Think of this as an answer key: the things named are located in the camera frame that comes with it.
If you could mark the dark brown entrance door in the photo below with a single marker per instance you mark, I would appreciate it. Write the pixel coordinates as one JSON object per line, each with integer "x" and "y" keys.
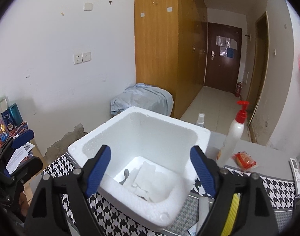
{"x": 223, "y": 58}

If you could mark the white foam sheets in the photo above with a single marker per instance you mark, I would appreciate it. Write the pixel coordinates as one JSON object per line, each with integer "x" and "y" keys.
{"x": 150, "y": 184}

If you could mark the bottles on side shelf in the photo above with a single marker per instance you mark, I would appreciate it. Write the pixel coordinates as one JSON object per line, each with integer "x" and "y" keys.
{"x": 11, "y": 121}

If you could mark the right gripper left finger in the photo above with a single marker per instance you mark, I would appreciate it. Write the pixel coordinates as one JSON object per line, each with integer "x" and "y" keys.
{"x": 46, "y": 215}

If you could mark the white remote control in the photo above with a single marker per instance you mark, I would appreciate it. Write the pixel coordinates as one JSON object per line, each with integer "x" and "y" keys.
{"x": 296, "y": 174}

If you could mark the side door frame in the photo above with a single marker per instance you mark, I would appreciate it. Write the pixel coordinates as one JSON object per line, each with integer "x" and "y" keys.
{"x": 260, "y": 65}

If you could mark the red fire extinguisher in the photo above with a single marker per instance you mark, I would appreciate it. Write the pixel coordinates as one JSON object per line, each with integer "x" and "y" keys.
{"x": 238, "y": 89}

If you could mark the white wall switch plate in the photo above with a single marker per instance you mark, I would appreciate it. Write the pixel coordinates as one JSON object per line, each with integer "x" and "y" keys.
{"x": 88, "y": 7}

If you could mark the blue spray bottle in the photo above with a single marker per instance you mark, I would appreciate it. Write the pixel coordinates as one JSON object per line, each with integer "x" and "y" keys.
{"x": 201, "y": 120}

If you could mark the wooden wardrobe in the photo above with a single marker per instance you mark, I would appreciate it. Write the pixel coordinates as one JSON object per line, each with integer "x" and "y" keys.
{"x": 170, "y": 39}

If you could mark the white lotion pump bottle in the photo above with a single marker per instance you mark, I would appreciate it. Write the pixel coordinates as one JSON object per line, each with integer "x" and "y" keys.
{"x": 233, "y": 136}

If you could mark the houndstooth tablecloth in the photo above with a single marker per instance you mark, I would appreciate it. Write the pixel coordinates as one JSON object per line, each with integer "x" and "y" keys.
{"x": 175, "y": 214}

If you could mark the red snack packet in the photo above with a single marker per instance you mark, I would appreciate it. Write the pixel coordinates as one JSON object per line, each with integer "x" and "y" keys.
{"x": 244, "y": 161}

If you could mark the wall socket and switch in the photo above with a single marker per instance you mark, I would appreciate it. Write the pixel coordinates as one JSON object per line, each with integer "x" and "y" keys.
{"x": 81, "y": 58}

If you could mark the metal spoon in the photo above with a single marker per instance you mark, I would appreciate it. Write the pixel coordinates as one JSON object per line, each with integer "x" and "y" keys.
{"x": 126, "y": 175}

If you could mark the white styrofoam box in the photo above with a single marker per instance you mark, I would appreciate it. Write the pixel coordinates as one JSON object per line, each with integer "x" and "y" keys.
{"x": 138, "y": 132}

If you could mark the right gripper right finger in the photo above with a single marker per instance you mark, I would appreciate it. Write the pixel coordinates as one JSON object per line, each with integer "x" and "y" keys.
{"x": 255, "y": 215}

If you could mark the white foam tube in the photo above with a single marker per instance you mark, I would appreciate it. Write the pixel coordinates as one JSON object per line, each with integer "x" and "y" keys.
{"x": 203, "y": 212}

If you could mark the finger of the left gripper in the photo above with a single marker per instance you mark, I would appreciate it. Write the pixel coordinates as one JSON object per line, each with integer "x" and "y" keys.
{"x": 15, "y": 142}

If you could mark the light blue crumpled cloth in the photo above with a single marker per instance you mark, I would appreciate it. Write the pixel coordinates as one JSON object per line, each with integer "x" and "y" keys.
{"x": 143, "y": 96}

